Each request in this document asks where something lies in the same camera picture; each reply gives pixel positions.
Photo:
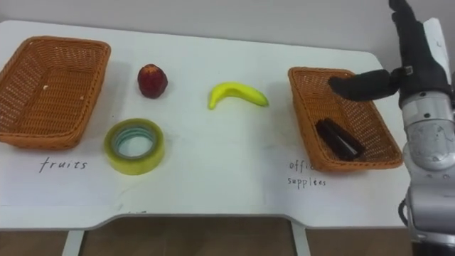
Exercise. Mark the white desk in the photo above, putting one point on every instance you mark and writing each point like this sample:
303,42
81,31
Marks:
213,142

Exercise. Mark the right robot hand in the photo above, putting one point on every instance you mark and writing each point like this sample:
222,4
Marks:
416,67

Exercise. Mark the yellow banana soft toy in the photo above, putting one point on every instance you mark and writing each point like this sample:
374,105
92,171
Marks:
234,92

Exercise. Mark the black stapler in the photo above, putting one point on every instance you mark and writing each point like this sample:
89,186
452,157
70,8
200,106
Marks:
337,139

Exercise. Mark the yellow adhesive tape roll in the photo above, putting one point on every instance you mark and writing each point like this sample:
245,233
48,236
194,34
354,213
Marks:
134,146

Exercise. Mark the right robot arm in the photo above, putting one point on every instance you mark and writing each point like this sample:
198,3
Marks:
430,160

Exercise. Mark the orange wicker basket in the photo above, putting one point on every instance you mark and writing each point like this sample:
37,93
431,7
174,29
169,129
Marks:
346,121
49,90

